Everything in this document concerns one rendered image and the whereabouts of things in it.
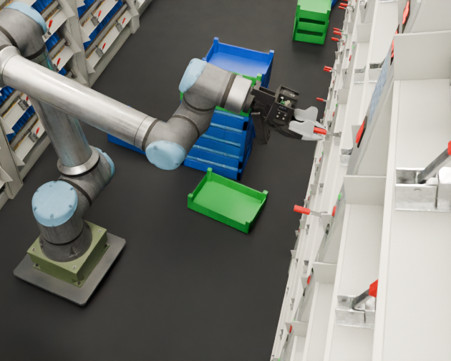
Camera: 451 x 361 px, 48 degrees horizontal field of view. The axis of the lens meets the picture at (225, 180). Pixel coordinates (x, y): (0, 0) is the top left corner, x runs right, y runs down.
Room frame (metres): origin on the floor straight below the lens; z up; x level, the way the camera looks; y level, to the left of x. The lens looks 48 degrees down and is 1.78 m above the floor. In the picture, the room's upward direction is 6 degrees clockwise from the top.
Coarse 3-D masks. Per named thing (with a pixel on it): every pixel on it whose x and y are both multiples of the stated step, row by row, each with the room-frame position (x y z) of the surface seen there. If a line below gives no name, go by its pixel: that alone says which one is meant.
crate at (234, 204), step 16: (208, 176) 1.56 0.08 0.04; (208, 192) 1.50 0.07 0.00; (224, 192) 1.50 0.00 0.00; (240, 192) 1.51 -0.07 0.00; (256, 192) 1.49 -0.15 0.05; (192, 208) 1.39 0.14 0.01; (208, 208) 1.36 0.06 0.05; (224, 208) 1.41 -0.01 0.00; (240, 208) 1.42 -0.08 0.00; (256, 208) 1.43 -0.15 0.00; (240, 224) 1.30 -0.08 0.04
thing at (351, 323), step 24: (360, 192) 0.41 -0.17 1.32; (384, 192) 0.41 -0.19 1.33; (360, 216) 0.39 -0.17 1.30; (360, 240) 0.36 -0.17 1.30; (360, 264) 0.32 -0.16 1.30; (336, 288) 0.29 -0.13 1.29; (360, 288) 0.29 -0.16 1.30; (336, 312) 0.25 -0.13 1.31; (360, 312) 0.25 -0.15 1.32; (336, 336) 0.23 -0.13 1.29; (360, 336) 0.23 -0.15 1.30; (336, 360) 0.21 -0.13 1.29; (360, 360) 0.21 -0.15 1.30
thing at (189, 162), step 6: (246, 156) 1.75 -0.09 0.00; (186, 162) 1.65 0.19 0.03; (192, 162) 1.64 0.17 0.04; (198, 162) 1.63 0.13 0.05; (246, 162) 1.70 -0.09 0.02; (198, 168) 1.63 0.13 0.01; (204, 168) 1.63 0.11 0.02; (216, 168) 1.61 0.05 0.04; (222, 168) 1.61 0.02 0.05; (222, 174) 1.61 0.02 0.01; (228, 174) 1.60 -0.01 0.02; (234, 174) 1.59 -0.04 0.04; (240, 174) 1.59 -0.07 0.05
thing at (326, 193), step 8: (344, 96) 1.10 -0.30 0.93; (344, 104) 1.10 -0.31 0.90; (344, 112) 1.06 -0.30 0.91; (336, 120) 1.03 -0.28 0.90; (336, 128) 1.00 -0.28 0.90; (336, 152) 0.91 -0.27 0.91; (336, 160) 0.88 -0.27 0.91; (328, 168) 0.85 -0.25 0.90; (328, 176) 0.83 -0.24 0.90; (328, 184) 0.80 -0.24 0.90; (328, 192) 0.77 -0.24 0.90; (328, 200) 0.75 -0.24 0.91; (320, 208) 0.72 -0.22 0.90; (328, 208) 0.72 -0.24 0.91; (320, 232) 0.66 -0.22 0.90; (320, 240) 0.63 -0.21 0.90; (312, 248) 0.62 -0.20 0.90; (312, 256) 0.59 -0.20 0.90; (304, 280) 0.51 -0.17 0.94
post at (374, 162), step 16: (432, 0) 0.42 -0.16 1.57; (448, 0) 0.42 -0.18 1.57; (416, 16) 0.43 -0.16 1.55; (432, 16) 0.42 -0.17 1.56; (448, 16) 0.41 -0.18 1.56; (416, 32) 0.42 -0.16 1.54; (384, 112) 0.42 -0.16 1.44; (384, 128) 0.42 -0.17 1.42; (368, 144) 0.42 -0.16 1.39; (384, 144) 0.42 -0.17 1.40; (368, 160) 0.42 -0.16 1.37; (384, 160) 0.41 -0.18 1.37; (336, 224) 0.43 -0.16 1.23; (336, 240) 0.42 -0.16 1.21; (320, 256) 0.46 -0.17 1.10; (336, 256) 0.42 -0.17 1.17; (304, 304) 0.44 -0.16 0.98; (304, 320) 0.42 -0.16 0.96; (288, 352) 0.42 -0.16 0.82
